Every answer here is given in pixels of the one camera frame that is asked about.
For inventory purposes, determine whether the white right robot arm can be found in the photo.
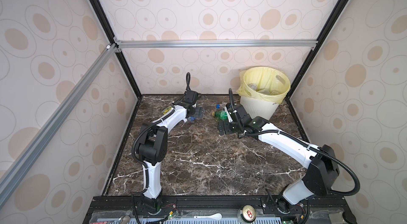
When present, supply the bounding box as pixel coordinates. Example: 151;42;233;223
218;90;360;213

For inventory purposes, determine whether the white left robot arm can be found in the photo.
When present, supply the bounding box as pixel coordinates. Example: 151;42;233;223
131;73;205;213

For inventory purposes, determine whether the white plastic waste bin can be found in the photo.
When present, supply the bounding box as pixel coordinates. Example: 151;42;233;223
240;96;279;120

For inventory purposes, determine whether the yellow plastic bin liner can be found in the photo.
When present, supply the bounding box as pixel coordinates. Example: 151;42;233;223
237;66;291;104

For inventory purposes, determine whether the green bottle yellow cap upper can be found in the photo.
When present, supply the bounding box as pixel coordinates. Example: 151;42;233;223
212;110;229;121

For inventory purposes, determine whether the green Fox's candy bag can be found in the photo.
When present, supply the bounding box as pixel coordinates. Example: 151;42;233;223
162;106;174;115

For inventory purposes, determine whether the clear bottle blue cap far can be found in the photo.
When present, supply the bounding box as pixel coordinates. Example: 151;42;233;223
216;103;226;110

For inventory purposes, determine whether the drink can top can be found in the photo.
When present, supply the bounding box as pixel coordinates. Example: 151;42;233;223
238;205;256;224

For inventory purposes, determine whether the white plastic spoon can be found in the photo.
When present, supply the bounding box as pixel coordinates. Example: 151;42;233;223
194;213;223;220

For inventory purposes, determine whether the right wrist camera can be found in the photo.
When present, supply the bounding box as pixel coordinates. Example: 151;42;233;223
224;105;234;123

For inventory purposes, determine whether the horizontal aluminium rail back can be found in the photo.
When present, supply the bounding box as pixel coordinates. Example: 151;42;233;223
107;39;318;51

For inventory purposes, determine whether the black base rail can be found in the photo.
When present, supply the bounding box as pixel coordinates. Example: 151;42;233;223
83;195;357;224

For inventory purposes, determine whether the diagonal aluminium rail left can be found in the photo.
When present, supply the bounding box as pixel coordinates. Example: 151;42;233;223
1;43;118;208

